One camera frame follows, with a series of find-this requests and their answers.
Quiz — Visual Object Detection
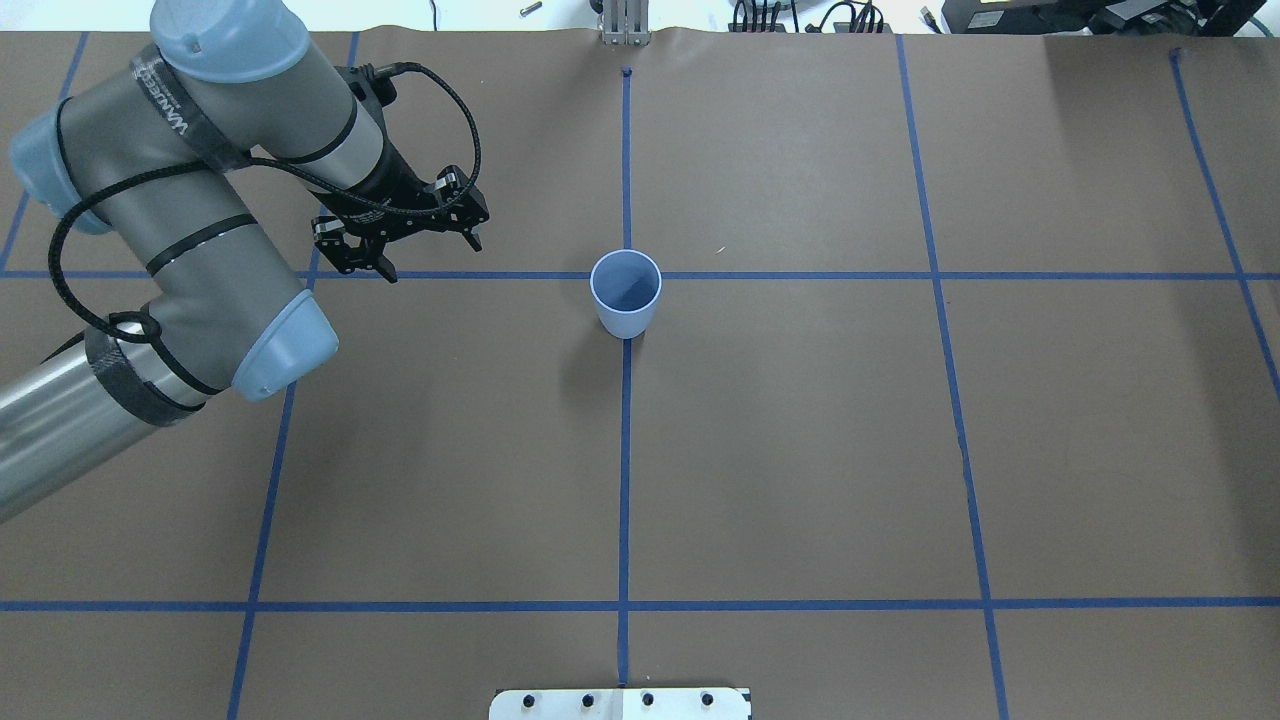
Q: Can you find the light blue plastic cup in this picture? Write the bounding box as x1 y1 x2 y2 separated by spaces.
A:
588 249 663 340

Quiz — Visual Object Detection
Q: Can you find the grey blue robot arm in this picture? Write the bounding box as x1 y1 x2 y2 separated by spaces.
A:
3 1 490 520

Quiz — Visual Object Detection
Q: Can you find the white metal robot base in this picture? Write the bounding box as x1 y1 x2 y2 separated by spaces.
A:
488 687 754 719

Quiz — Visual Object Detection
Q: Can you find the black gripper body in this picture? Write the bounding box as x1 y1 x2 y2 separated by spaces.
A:
335 142 448 242

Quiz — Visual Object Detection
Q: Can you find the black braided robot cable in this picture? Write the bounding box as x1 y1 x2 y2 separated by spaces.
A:
47 61 483 346

